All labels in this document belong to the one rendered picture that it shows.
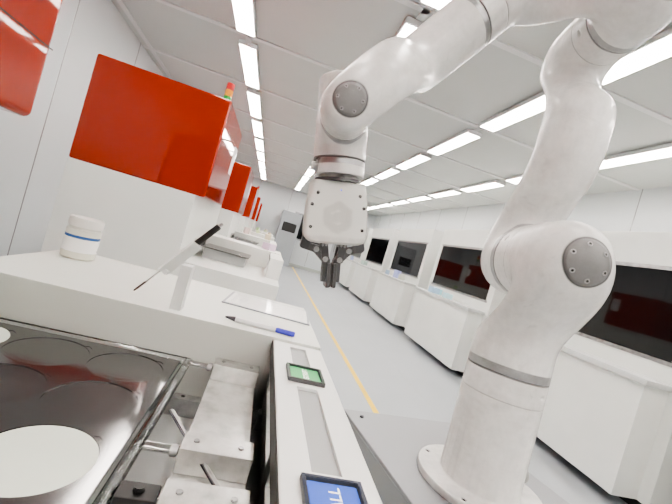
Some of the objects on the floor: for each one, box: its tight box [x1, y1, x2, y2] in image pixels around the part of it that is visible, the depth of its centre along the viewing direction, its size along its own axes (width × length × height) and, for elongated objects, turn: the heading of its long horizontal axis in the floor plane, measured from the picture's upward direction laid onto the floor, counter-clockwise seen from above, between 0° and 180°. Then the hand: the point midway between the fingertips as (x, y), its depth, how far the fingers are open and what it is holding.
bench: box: [369, 229, 444, 331], centre depth 765 cm, size 108×180×200 cm, turn 104°
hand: (329, 274), depth 59 cm, fingers closed
